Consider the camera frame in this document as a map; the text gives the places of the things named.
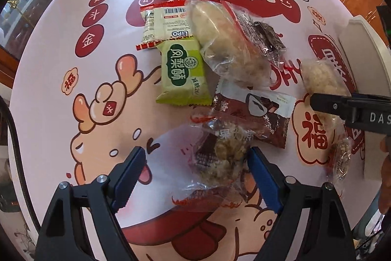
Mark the puffed rice cake clear bag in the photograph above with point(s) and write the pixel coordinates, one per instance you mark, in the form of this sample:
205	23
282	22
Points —
320	77

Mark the white red-edged cracker packet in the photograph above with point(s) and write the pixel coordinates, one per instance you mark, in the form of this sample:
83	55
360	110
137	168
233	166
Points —
162	25

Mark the nut cluster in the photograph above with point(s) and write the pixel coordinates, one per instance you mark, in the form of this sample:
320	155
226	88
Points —
341	157
220	154

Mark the small dark brown packet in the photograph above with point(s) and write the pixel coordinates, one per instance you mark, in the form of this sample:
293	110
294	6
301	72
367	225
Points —
267	37

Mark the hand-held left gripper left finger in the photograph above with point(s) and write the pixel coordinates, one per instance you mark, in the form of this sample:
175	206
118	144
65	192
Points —
128	178

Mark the brown chocolate snack packet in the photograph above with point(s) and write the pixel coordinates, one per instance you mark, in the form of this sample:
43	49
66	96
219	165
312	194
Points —
256	114

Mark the person's right hand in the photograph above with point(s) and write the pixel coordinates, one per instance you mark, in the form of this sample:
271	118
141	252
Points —
386	145

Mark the white plastic bin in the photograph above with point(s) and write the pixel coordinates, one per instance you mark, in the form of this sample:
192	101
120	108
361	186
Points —
363	37

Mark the bread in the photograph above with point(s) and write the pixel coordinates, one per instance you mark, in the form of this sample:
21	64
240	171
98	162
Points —
226	47

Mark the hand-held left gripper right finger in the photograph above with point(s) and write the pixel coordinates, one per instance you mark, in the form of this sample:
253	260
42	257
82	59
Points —
264	178

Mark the glass door with small ornament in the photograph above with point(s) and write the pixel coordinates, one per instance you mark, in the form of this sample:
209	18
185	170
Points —
27	4

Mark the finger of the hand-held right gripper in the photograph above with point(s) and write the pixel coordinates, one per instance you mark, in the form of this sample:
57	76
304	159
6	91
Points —
331	102

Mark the green pastry packet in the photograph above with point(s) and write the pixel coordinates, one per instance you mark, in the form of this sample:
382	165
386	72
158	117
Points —
183	71

